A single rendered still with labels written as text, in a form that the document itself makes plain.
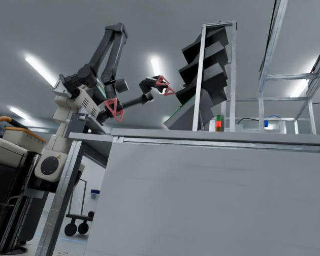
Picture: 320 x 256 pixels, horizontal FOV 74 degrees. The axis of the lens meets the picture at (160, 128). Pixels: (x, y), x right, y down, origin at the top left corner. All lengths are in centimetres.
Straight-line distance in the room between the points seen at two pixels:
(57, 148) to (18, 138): 28
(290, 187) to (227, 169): 18
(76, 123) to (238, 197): 95
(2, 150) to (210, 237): 110
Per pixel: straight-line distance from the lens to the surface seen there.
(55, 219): 102
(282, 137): 78
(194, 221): 71
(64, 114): 144
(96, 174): 1244
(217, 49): 131
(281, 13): 198
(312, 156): 78
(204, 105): 118
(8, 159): 141
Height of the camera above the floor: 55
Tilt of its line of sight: 23 degrees up
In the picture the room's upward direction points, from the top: 9 degrees clockwise
